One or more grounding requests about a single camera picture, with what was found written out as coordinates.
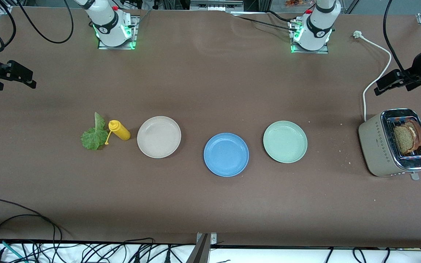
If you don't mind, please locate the white lower shelf board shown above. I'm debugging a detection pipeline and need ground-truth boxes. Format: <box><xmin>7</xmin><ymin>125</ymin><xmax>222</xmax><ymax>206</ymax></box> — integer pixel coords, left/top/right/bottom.
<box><xmin>0</xmin><ymin>242</ymin><xmax>421</xmax><ymax>263</ymax></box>

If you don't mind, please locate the white toaster power cord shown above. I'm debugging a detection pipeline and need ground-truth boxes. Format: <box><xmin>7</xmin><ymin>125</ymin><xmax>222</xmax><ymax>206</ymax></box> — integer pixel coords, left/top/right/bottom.
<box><xmin>353</xmin><ymin>31</ymin><xmax>392</xmax><ymax>122</ymax></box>

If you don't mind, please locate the brown bread slice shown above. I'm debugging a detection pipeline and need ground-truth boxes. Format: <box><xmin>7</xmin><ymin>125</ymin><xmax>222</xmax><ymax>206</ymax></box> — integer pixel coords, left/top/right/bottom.
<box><xmin>394</xmin><ymin>125</ymin><xmax>416</xmax><ymax>154</ymax></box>

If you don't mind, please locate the aluminium profile post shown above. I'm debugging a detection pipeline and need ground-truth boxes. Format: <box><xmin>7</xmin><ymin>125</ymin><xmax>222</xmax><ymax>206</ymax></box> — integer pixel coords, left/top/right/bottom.
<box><xmin>187</xmin><ymin>233</ymin><xmax>218</xmax><ymax>263</ymax></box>

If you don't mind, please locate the black base power cable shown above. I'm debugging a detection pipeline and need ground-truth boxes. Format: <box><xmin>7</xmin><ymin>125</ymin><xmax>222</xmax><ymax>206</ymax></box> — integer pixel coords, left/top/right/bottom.
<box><xmin>231</xmin><ymin>10</ymin><xmax>299</xmax><ymax>31</ymax></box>

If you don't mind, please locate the bread slice with dark crust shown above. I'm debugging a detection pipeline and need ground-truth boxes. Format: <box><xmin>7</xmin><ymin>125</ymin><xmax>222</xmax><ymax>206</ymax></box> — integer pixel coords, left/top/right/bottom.
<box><xmin>404</xmin><ymin>121</ymin><xmax>421</xmax><ymax>150</ymax></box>

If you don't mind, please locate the beige round plate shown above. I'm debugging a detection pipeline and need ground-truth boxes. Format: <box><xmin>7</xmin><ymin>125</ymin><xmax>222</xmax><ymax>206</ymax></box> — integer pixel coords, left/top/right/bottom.
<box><xmin>137</xmin><ymin>116</ymin><xmax>182</xmax><ymax>159</ymax></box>

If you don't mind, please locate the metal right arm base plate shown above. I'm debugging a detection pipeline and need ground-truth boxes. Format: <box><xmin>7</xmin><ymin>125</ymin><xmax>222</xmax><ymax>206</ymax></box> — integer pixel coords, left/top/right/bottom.
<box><xmin>97</xmin><ymin>15</ymin><xmax>139</xmax><ymax>50</ymax></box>

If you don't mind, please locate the teal cable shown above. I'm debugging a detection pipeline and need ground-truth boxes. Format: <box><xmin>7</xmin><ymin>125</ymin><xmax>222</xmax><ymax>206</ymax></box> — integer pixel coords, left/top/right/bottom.
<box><xmin>0</xmin><ymin>238</ymin><xmax>28</xmax><ymax>263</ymax></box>

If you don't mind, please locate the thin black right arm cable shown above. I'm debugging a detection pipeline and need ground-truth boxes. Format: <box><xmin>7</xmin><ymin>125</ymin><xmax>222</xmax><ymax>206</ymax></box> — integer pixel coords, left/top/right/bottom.
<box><xmin>16</xmin><ymin>0</ymin><xmax>74</xmax><ymax>44</ymax></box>

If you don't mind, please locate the blue round plate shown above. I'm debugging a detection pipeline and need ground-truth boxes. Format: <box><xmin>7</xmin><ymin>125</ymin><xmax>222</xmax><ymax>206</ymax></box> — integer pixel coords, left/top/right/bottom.
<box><xmin>204</xmin><ymin>133</ymin><xmax>249</xmax><ymax>177</ymax></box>

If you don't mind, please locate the beige chrome toaster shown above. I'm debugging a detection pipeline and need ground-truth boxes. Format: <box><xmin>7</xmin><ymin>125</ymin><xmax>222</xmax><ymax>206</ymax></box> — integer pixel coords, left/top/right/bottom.
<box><xmin>358</xmin><ymin>108</ymin><xmax>421</xmax><ymax>181</ymax></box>

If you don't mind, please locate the yellow mustard squeeze bottle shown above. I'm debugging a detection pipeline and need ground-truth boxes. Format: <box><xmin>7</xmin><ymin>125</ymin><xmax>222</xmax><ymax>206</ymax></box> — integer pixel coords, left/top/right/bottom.
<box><xmin>105</xmin><ymin>120</ymin><xmax>131</xmax><ymax>145</ymax></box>

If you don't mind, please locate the pale green round plate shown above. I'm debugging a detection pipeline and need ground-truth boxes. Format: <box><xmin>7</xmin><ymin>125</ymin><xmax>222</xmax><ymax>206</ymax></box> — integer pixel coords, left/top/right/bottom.
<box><xmin>263</xmin><ymin>121</ymin><xmax>308</xmax><ymax>163</ymax></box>

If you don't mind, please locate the green lettuce leaf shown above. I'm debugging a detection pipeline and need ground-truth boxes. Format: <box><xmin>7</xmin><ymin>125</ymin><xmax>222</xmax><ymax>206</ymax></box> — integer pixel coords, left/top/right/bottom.
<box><xmin>80</xmin><ymin>112</ymin><xmax>109</xmax><ymax>150</ymax></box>

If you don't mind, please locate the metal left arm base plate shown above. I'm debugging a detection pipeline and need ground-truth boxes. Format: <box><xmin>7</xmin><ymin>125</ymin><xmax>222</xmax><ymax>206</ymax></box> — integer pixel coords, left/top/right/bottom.
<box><xmin>289</xmin><ymin>20</ymin><xmax>330</xmax><ymax>54</ymax></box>

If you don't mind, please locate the grey power strip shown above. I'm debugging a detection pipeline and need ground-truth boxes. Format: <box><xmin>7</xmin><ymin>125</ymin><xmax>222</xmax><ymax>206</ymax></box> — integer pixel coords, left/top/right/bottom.
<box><xmin>190</xmin><ymin>0</ymin><xmax>244</xmax><ymax>11</ymax></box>

